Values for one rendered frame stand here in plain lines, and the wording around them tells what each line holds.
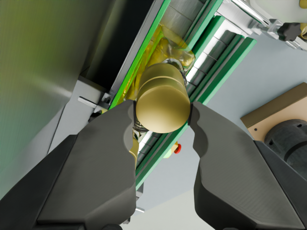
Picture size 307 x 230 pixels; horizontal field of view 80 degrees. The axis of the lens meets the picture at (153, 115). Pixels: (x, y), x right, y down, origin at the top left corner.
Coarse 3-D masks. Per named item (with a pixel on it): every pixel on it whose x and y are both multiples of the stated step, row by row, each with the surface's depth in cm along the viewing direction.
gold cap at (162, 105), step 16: (160, 64) 14; (144, 80) 12; (160, 80) 11; (176, 80) 12; (144, 96) 11; (160, 96) 11; (176, 96) 11; (144, 112) 11; (160, 112) 11; (176, 112) 11; (160, 128) 12; (176, 128) 12
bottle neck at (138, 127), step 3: (135, 99) 25; (138, 120) 23; (138, 123) 23; (132, 126) 22; (135, 126) 22; (138, 126) 22; (141, 126) 22; (135, 129) 22; (138, 129) 22; (141, 129) 22; (144, 129) 22; (147, 129) 22; (141, 132) 22
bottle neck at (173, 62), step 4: (164, 60) 22; (168, 60) 22; (172, 60) 22; (176, 60) 22; (172, 64) 20; (176, 64) 20; (180, 64) 22; (180, 68) 20; (180, 72) 18; (184, 72) 20; (184, 76) 19; (184, 80) 19
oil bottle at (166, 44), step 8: (160, 32) 29; (168, 32) 31; (152, 40) 41; (160, 40) 24; (168, 40) 23; (176, 40) 27; (152, 48) 29; (160, 48) 23; (168, 48) 22; (176, 48) 23; (184, 48) 24; (152, 56) 24; (160, 56) 23; (168, 56) 23; (176, 56) 23; (184, 56) 23; (192, 56) 24; (152, 64) 24; (184, 64) 23; (192, 64) 24
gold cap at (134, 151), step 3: (135, 141) 25; (135, 144) 25; (138, 144) 26; (132, 147) 24; (135, 147) 24; (138, 147) 26; (132, 150) 23; (135, 150) 24; (138, 150) 26; (132, 153) 23; (135, 153) 24; (135, 156) 23; (135, 159) 23; (135, 162) 23; (135, 165) 22; (135, 168) 23
